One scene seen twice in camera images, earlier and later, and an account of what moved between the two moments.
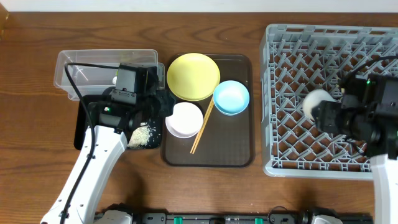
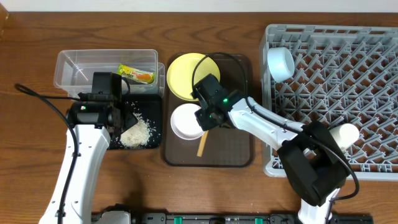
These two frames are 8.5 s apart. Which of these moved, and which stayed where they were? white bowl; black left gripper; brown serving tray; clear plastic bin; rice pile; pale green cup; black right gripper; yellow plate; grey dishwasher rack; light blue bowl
Moved: black left gripper; black right gripper; light blue bowl; white bowl; pale green cup
Stayed: clear plastic bin; grey dishwasher rack; yellow plate; brown serving tray; rice pile
